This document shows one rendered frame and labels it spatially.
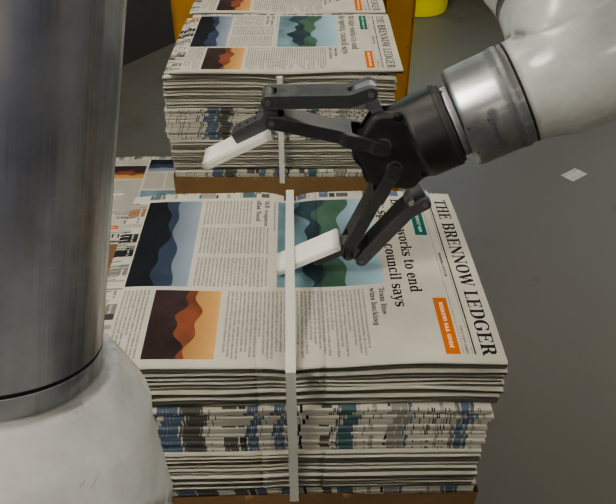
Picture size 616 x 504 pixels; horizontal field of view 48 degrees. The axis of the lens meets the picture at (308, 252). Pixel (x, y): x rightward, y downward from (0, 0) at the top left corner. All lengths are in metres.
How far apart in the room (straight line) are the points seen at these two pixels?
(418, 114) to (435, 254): 0.19
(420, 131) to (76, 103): 0.38
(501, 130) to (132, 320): 0.36
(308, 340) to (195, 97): 0.62
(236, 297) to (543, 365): 1.59
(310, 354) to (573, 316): 1.81
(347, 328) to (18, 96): 0.44
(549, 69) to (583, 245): 2.13
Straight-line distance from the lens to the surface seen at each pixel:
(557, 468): 1.94
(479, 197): 2.85
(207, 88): 1.14
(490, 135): 0.60
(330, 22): 1.33
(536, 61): 0.59
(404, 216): 0.66
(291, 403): 0.63
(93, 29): 0.26
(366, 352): 0.61
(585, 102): 0.60
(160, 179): 1.77
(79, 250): 0.28
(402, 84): 2.36
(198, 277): 0.70
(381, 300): 0.66
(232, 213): 0.79
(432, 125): 0.59
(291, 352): 0.61
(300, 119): 0.61
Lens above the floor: 1.50
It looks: 37 degrees down
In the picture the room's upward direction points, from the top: straight up
